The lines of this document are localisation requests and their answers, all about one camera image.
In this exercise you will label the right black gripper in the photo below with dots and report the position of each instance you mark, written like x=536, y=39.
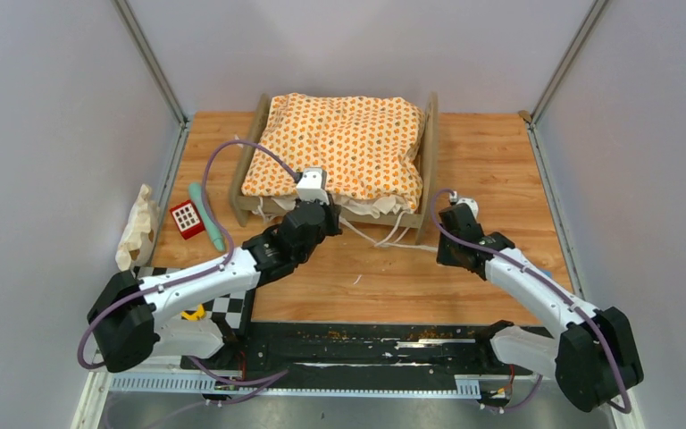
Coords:
x=441, y=258

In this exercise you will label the red window toy block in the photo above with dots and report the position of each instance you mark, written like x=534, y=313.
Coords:
x=187, y=219

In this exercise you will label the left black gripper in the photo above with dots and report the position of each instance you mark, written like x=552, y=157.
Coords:
x=333, y=213

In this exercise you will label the white duck pillow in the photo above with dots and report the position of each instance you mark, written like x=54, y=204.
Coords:
x=137, y=241

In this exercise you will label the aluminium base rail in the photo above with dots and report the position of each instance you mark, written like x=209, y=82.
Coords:
x=412, y=358

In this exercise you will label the wooden pet bed frame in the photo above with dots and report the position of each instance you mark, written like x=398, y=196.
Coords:
x=426, y=162

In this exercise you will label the black white checkerboard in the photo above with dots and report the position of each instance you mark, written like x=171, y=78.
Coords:
x=235, y=309

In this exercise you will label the yellow plastic block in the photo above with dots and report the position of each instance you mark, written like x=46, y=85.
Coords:
x=194, y=315

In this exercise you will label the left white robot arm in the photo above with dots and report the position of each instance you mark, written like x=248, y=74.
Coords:
x=134, y=319

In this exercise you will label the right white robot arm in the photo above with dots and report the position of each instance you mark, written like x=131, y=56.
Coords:
x=532, y=284

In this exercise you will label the white rope tie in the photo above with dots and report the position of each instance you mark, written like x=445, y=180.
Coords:
x=386, y=242

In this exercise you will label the yellow duck print blanket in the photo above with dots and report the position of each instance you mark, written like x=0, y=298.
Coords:
x=366, y=145

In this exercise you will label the teal cylinder toy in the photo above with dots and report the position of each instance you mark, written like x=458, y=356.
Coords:
x=197, y=196

